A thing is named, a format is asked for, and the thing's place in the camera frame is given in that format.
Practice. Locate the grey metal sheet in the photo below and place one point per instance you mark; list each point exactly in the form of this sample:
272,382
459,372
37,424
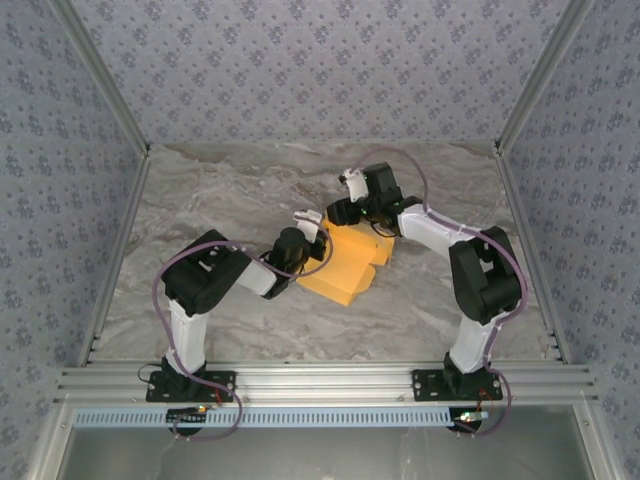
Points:
320,455

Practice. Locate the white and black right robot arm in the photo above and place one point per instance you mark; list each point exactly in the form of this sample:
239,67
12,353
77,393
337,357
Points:
480,280

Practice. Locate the aluminium table side rail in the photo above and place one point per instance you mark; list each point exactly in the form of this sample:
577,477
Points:
129,210

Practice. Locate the aluminium lower frame bar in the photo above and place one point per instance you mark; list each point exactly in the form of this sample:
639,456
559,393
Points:
50,445
595,445

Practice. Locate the aluminium frame post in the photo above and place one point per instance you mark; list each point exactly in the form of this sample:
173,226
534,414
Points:
106,75
541,75

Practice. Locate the aluminium mounting rail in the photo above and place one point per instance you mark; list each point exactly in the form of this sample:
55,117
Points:
320,385

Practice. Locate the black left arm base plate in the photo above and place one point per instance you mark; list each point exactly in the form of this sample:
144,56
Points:
220,377

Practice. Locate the small black circuit board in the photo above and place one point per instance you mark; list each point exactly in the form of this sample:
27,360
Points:
470,417
187,415

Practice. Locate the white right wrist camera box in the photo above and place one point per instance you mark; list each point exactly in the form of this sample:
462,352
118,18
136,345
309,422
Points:
356,187

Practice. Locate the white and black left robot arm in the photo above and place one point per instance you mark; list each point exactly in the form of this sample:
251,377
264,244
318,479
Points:
200,280

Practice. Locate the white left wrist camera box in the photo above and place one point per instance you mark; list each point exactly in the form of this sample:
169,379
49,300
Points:
309,222

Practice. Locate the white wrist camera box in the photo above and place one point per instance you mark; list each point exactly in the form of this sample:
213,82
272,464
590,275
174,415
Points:
356,187
309,222

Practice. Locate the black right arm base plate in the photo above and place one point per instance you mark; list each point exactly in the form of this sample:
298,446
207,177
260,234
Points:
425,385

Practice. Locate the yellow paper box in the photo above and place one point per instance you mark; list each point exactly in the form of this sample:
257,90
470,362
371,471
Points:
350,265

